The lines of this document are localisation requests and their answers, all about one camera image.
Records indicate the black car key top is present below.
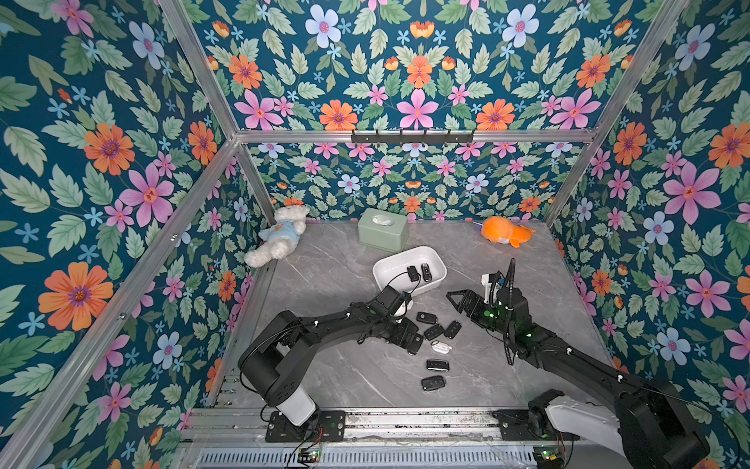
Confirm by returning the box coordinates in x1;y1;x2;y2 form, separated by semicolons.
406;266;421;283

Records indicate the white storage box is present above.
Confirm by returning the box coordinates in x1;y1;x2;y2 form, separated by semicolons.
372;246;447;296

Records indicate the black slim car key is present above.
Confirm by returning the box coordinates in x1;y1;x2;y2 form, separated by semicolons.
421;263;433;283

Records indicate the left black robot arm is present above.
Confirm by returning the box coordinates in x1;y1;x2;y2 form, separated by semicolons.
237;300;424;428

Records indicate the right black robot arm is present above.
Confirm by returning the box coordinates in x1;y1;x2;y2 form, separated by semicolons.
446;288;710;468

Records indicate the black car key middle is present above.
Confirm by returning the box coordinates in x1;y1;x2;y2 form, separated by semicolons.
416;312;438;326

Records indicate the white car key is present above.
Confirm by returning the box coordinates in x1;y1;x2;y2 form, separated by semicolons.
431;340;452;355

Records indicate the black car key lower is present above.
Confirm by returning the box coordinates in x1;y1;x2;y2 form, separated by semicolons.
426;360;450;373

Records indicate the black car key right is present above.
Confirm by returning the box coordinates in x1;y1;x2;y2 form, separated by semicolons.
443;320;462;340

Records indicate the black car key bottom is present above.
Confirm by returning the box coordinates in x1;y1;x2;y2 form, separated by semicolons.
421;375;446;392

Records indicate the green tissue box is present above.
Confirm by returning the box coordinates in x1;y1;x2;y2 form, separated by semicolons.
357;208;408;253

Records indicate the orange plush toy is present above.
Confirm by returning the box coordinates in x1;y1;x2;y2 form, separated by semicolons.
480;216;535;248

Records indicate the white perforated vent strip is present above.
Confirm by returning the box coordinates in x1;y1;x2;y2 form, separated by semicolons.
196;446;537;468

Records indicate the white teddy bear plush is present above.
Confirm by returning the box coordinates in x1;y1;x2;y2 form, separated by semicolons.
243;205;310;269

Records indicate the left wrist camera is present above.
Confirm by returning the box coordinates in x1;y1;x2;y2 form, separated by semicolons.
369;286;412;318

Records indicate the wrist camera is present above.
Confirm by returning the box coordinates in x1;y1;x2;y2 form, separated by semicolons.
480;272;506;303
369;286;412;318

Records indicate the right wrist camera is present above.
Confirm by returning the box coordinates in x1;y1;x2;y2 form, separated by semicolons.
480;272;506;303

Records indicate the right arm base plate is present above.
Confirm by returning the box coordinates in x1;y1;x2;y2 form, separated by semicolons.
491;408;580;442

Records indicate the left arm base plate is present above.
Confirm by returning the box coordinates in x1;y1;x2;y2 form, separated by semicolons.
265;410;348;443

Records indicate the black hook rail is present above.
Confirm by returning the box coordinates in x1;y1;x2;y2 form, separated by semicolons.
350;130;475;146

